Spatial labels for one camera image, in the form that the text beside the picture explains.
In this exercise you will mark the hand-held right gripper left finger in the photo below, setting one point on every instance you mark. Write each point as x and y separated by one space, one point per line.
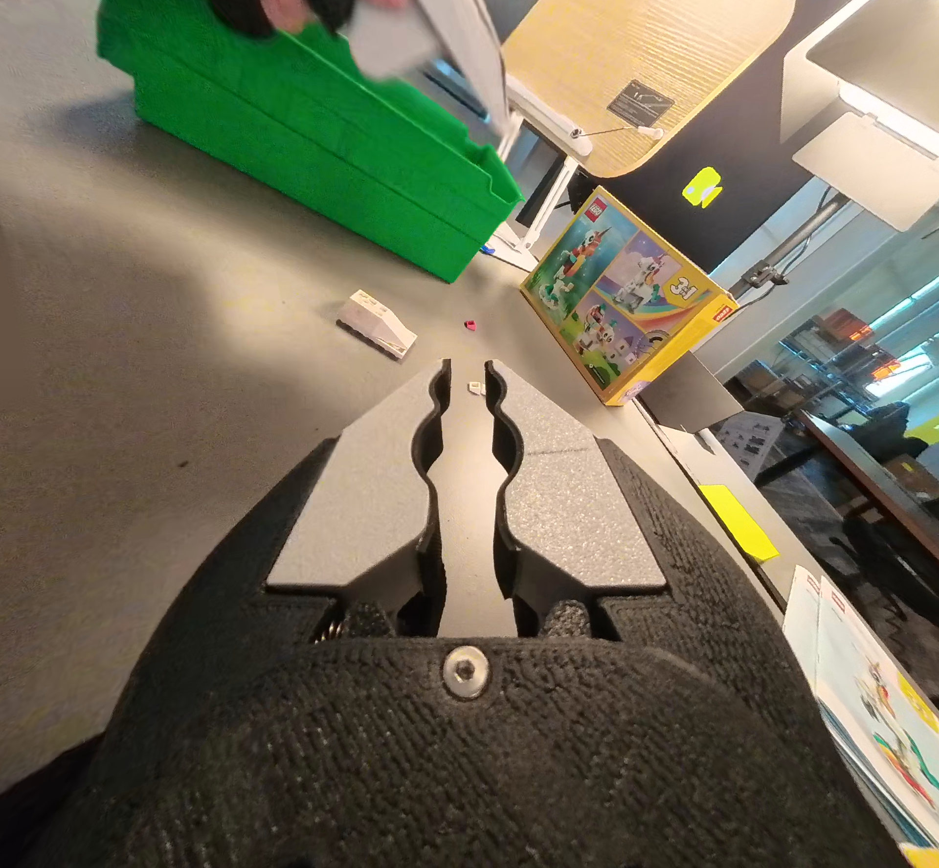
345 508

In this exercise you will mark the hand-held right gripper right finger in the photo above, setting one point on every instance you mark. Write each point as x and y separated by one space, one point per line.
579 516

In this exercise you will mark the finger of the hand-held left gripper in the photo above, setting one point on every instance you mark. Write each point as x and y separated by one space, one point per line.
469 39

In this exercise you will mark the green plastic bin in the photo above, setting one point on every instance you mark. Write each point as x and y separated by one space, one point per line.
293 134

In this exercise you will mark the white sloped Lego piece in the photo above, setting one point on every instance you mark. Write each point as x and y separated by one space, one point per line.
378 325

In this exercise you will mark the yellow lego set box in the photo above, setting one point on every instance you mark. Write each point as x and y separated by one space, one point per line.
631 296

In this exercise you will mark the lego instruction booklet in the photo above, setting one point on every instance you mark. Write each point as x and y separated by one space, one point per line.
873 692

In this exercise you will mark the yellow sticky note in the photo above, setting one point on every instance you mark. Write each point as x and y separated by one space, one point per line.
737 523

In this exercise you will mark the grey cardboard flap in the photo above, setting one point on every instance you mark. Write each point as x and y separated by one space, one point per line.
693 393

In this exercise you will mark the black label sticker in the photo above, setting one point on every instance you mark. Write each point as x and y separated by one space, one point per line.
640 104

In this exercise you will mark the printed paper sheet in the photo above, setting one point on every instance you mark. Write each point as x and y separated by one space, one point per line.
752 442

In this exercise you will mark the brown background desk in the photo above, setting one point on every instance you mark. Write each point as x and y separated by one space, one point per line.
873 479

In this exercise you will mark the metal storage shelf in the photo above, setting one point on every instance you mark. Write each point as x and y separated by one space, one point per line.
843 351

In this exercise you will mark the black office chair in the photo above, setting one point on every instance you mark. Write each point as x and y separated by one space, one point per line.
895 560

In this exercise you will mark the white overhead light panel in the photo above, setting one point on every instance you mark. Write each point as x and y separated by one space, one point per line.
873 76

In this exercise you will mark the white table frame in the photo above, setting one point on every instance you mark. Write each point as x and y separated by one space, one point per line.
546 116

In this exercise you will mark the yellow wall sticker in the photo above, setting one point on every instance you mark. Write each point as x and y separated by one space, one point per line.
700 187

